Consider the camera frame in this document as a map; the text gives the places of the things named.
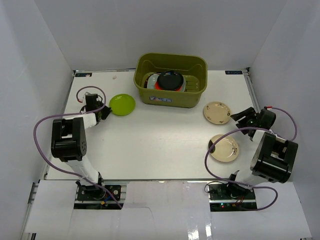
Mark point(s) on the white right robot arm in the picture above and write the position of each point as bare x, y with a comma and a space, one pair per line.
274, 158

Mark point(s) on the orange plate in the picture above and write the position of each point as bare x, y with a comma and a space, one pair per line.
168, 85

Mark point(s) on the cream plate with black mark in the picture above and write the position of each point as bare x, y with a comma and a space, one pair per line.
226, 150

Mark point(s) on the corner label sticker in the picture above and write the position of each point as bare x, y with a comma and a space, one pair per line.
83, 74
233, 72

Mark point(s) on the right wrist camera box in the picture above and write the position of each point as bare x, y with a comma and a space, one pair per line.
268, 108

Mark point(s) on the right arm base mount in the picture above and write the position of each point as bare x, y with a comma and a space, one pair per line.
221, 200

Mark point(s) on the lime green plate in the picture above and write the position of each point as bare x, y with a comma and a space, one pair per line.
122, 104

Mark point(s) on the olive green plastic bin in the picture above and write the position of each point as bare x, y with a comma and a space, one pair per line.
192, 68

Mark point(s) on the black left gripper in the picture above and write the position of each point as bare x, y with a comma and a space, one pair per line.
104, 112

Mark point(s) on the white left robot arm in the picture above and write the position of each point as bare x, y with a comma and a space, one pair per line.
69, 143

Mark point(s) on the small black plate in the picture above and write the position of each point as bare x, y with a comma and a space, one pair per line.
170, 75

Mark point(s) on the cream floral plate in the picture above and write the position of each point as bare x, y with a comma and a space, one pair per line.
217, 113

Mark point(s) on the left corner label sticker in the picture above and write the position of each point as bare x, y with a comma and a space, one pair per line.
83, 74

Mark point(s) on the right corner label sticker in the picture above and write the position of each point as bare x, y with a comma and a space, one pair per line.
233, 72

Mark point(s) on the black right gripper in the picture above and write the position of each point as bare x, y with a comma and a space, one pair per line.
248, 112

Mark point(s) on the black rimmed cream plate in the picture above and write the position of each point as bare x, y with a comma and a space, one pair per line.
149, 75

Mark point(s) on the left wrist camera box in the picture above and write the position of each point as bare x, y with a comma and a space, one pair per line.
91, 99

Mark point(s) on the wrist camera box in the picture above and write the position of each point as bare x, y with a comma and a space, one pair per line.
91, 99
268, 108

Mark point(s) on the pale green rectangular dish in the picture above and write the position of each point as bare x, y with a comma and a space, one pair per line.
150, 82

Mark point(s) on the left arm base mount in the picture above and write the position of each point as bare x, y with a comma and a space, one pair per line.
92, 198

